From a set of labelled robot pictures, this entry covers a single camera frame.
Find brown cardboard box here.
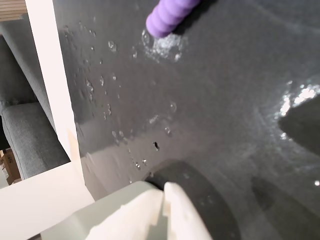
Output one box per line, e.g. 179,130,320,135
0,147,22,186

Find purple ribbed pen grip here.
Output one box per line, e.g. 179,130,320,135
145,0,202,39

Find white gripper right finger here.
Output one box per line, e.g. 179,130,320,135
161,181,214,240

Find grey fabric sofa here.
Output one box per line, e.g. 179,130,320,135
0,18,71,181

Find wooden slat panel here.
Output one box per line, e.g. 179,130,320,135
0,0,28,22

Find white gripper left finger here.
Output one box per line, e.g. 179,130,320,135
39,181,171,240

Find black glossy table mat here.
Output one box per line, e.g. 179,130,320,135
52,0,320,240

